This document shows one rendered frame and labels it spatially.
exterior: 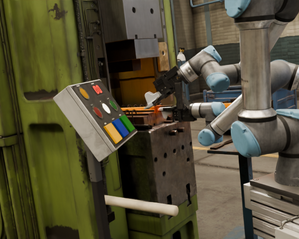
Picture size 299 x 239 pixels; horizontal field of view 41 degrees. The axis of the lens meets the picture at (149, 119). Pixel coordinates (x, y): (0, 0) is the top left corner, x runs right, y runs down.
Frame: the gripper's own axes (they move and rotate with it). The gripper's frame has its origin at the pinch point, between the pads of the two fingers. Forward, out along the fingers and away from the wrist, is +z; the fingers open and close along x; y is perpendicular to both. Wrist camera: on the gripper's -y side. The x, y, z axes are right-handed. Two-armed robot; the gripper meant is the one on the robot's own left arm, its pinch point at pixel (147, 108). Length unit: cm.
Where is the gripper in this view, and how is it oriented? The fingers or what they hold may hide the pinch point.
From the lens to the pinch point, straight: 161.3
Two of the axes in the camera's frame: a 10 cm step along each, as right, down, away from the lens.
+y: -5.9, -8.1, -0.2
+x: -2.0, 1.6, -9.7
